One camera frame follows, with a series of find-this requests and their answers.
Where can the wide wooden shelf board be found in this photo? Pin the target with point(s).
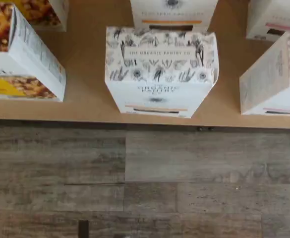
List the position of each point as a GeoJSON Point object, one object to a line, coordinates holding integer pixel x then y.
{"type": "Point", "coordinates": [85, 74]}

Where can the white box pink strip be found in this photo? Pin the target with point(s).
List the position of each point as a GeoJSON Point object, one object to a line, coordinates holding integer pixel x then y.
{"type": "Point", "coordinates": [271, 15]}
{"type": "Point", "coordinates": [271, 86]}

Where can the purely elizabeth yellow box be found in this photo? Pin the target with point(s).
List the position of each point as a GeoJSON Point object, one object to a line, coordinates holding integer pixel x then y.
{"type": "Point", "coordinates": [23, 62]}
{"type": "Point", "coordinates": [48, 15]}

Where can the dark rectangular floor object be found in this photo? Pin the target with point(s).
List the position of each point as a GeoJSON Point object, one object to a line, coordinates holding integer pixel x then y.
{"type": "Point", "coordinates": [84, 229]}

